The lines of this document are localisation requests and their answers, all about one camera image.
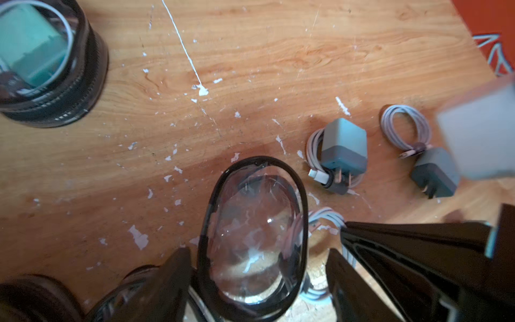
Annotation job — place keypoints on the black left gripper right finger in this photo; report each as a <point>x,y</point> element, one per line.
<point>353,299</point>

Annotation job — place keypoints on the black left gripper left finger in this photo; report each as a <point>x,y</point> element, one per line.
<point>163,297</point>

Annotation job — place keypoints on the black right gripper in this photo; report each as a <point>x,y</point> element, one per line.
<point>458,271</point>

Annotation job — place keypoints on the teal charger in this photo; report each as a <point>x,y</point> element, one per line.
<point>343,155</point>

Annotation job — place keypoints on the teal wall charger plug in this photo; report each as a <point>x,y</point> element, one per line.
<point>36,41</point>

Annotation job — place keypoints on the teal charger near right arm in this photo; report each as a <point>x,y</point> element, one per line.
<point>436,174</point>

